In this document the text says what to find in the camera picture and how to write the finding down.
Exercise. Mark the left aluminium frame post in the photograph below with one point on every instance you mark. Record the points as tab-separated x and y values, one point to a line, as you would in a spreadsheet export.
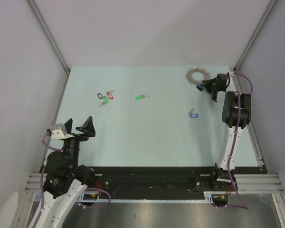
48	34

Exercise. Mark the front aluminium crossbar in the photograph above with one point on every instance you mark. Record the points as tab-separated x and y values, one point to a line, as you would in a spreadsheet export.
246	183

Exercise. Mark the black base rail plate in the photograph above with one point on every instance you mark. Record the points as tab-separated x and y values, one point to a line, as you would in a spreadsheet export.
167	183

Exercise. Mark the key with green tag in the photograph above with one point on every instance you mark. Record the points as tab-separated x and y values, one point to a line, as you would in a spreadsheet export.
141	97

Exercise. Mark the right aluminium frame post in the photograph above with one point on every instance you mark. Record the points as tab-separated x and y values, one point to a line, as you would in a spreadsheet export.
261	23

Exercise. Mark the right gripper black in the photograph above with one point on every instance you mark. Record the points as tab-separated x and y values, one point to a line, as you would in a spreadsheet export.
206	85

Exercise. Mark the key with black tag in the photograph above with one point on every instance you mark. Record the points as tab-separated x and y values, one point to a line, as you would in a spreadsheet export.
99	95

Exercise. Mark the metal disc with keyrings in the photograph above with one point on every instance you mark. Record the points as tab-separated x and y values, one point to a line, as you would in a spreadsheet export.
196	75

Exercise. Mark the key with red tag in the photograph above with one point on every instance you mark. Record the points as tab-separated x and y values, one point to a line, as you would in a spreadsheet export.
110	95

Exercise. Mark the key with light-green tag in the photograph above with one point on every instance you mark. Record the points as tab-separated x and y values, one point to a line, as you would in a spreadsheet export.
106	99

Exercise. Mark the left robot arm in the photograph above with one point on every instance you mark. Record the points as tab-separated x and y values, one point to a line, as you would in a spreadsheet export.
62	179

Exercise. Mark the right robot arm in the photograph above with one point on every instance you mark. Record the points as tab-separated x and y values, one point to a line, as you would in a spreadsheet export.
236	115

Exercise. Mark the key with blue tag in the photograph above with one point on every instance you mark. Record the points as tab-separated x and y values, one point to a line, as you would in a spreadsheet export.
192	114

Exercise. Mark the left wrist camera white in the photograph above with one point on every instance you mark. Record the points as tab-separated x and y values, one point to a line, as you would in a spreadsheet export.
59	132

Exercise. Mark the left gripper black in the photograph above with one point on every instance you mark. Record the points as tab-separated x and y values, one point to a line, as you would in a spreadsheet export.
87	128

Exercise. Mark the right aluminium side rail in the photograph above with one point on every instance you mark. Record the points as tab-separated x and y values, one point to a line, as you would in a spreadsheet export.
251	128

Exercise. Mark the aluminium frame post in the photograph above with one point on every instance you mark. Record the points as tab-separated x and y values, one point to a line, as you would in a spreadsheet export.
261	23
48	34

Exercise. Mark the white slotted cable duct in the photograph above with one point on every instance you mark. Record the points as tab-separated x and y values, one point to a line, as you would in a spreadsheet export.
206	198

